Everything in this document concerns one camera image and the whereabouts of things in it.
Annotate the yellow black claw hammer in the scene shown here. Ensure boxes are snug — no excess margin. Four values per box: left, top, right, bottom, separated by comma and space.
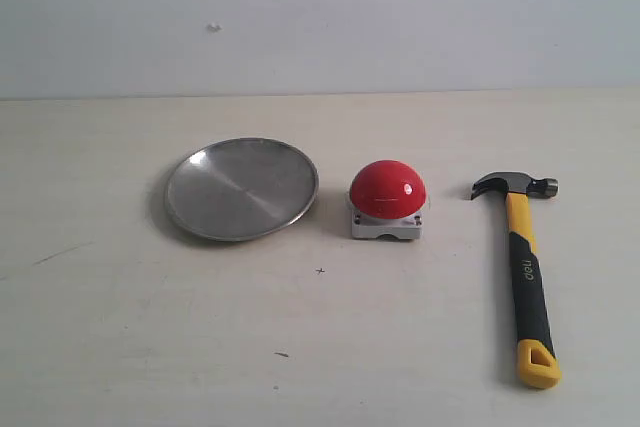
471, 172, 561, 390

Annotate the red dome push button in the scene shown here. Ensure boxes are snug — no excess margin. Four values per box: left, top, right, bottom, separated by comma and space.
348, 160, 429, 241

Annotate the round stainless steel plate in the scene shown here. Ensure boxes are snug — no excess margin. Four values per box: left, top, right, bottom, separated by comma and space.
163, 137, 319, 242

